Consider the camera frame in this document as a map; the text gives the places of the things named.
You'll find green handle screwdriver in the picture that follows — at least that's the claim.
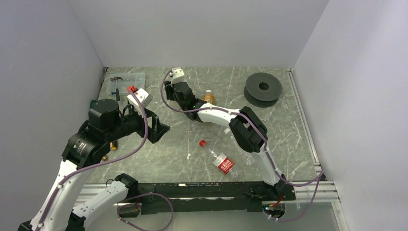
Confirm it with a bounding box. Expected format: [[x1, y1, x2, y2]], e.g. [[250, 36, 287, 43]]
[[90, 100, 97, 108]]

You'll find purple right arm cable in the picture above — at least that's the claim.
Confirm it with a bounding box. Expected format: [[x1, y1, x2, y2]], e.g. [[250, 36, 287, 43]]
[[159, 70, 324, 188]]

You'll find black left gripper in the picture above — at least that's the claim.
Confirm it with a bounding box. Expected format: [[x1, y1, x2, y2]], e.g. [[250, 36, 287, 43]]
[[105, 104, 170, 142]]

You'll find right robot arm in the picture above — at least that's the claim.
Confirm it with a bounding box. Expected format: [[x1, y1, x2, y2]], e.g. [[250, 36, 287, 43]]
[[161, 80, 289, 200]]

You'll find black spool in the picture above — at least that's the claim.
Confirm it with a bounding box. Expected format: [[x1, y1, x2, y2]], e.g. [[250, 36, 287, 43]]
[[243, 72, 283, 108]]

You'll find clear plastic organizer box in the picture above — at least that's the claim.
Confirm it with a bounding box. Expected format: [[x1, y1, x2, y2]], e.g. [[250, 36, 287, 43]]
[[106, 72, 146, 95]]

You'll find clear bottle red label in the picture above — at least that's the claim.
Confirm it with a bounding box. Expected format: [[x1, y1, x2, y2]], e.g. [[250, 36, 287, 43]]
[[199, 140, 240, 179]]

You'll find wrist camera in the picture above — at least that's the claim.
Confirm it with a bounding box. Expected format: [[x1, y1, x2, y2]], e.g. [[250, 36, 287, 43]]
[[127, 85, 153, 115], [169, 67, 186, 86]]

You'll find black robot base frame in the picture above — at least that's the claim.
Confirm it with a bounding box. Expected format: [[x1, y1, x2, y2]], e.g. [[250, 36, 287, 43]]
[[123, 181, 296, 215]]

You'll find claw hammer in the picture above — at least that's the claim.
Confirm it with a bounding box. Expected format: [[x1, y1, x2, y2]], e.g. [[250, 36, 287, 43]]
[[110, 77, 123, 102]]

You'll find clear bottle white cap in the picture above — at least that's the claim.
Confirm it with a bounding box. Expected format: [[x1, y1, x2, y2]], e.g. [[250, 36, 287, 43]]
[[224, 128, 255, 165]]

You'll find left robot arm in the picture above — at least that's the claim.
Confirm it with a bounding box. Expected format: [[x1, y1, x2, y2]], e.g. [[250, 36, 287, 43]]
[[19, 99, 170, 231]]

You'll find black yellow screwdriver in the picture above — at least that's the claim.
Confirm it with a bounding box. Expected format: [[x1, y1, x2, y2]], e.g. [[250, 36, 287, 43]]
[[110, 141, 118, 151]]

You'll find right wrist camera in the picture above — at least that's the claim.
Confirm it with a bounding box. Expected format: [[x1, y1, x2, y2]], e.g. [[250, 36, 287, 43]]
[[169, 67, 186, 86]]

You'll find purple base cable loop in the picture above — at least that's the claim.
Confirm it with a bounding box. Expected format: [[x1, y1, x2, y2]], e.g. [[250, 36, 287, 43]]
[[116, 192, 174, 231]]

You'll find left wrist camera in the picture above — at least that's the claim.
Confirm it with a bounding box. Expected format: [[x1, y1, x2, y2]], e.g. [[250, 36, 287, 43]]
[[127, 85, 153, 115]]

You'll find gold red tea bottle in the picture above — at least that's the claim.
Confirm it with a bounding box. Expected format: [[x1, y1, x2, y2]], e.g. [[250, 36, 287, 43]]
[[202, 90, 216, 105]]

